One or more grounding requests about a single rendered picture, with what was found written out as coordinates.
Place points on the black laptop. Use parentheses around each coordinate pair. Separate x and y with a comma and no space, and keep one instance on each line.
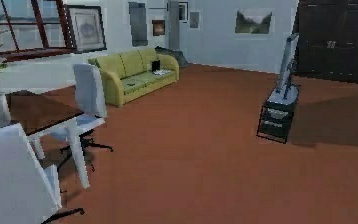
(156,66)

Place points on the small dark remote control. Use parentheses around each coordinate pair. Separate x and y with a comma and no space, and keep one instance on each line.
(130,84)

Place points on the green sofa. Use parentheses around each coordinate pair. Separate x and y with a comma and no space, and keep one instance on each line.
(133,71)

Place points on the orange framed picture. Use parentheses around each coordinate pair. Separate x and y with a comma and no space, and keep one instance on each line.
(158,27)

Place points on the grey room door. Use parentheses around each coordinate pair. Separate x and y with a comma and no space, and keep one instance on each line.
(173,25)

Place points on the white office chair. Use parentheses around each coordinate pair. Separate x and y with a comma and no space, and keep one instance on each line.
(13,176)
(88,96)

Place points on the small grey picture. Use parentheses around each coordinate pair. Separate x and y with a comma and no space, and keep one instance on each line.
(194,19)

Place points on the small black framed picture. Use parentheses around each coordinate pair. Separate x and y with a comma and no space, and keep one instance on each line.
(183,11)

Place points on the green landscape picture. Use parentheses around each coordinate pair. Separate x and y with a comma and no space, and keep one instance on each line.
(253,21)

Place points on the grey television set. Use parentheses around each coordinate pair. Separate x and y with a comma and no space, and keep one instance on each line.
(287,61)

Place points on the brown table with white legs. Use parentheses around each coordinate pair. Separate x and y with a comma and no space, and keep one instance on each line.
(37,111)

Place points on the dark brown cupboard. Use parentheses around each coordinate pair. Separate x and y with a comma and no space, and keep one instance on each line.
(333,36)

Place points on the red framed window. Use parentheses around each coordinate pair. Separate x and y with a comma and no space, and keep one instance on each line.
(30,26)

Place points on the grey wall panel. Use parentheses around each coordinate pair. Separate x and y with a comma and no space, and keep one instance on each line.
(138,23)

